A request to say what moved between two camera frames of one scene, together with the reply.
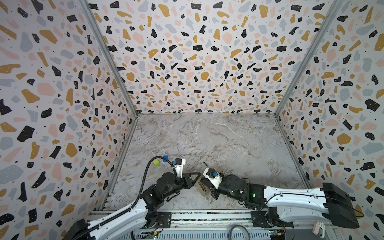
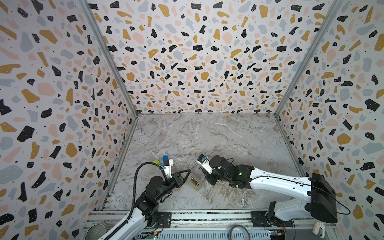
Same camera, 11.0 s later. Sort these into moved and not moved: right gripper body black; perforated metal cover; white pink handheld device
Moved: right gripper body black
Not moved: perforated metal cover; white pink handheld device
